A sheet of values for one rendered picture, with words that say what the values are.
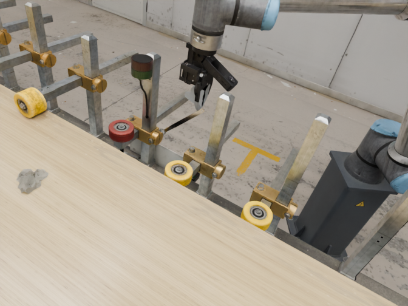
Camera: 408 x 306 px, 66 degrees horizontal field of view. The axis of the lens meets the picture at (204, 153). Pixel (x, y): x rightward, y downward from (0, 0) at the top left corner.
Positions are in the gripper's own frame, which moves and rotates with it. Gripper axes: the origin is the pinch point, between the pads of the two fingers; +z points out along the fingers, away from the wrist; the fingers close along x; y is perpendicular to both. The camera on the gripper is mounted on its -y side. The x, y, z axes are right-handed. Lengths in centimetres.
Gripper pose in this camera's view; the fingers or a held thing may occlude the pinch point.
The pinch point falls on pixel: (200, 107)
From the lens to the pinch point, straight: 102.9
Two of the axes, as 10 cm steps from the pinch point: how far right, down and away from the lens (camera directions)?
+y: -8.5, -4.4, 2.9
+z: -1.6, 7.4, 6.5
